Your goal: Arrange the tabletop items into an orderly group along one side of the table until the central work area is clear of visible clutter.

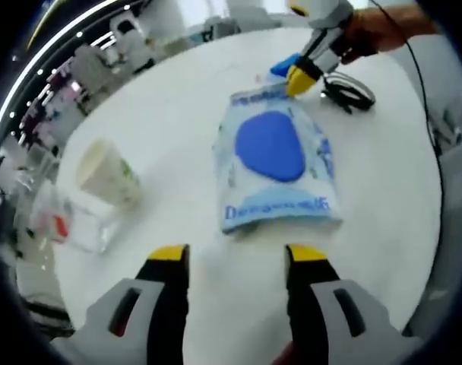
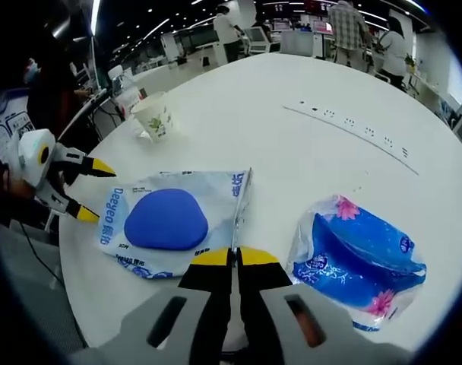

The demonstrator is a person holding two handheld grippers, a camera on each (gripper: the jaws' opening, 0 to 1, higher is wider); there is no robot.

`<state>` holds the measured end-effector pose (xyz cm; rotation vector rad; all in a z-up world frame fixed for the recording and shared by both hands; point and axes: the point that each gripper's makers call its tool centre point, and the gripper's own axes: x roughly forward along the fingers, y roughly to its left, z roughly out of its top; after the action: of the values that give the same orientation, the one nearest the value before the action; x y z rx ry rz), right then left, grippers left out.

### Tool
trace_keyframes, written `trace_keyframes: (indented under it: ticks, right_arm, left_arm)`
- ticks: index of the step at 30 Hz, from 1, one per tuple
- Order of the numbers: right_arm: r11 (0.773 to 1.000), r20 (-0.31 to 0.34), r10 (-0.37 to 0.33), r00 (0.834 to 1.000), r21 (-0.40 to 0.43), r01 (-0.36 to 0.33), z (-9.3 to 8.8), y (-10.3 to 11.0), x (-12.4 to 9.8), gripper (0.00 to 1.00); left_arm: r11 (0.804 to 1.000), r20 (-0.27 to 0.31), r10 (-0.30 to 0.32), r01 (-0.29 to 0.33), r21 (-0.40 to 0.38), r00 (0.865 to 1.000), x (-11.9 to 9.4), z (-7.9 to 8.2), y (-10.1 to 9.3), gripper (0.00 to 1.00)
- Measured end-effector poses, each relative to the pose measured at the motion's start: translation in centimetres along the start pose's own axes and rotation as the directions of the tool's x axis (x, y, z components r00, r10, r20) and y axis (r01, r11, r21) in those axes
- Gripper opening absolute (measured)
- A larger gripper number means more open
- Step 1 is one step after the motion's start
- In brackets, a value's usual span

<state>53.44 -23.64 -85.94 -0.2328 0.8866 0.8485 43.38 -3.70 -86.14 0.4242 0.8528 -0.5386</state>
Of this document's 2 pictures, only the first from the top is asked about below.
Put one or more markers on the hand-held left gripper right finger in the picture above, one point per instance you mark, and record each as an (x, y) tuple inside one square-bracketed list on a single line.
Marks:
[(305, 304)]

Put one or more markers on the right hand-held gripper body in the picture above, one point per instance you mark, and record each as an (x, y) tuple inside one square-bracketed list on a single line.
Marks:
[(326, 15)]

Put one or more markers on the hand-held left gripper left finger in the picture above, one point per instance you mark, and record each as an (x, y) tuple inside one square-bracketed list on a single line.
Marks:
[(168, 304)]

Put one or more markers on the blue tissue pack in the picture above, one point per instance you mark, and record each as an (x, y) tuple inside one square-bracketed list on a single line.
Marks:
[(286, 66)]

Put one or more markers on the light blue wipes packet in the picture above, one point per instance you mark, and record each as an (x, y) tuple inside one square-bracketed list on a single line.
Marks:
[(273, 159)]

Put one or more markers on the clear plastic bottle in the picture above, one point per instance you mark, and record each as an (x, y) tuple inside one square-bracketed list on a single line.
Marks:
[(75, 224)]

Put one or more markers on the white paper cup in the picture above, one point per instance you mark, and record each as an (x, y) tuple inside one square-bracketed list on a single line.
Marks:
[(109, 178)]

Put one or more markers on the person's right hand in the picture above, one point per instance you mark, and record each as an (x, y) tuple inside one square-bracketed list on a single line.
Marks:
[(368, 36)]

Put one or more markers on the person's left hand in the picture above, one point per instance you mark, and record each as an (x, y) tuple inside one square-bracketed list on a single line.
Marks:
[(286, 353)]

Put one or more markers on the white table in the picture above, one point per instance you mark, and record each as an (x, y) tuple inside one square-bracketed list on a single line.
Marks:
[(178, 114)]

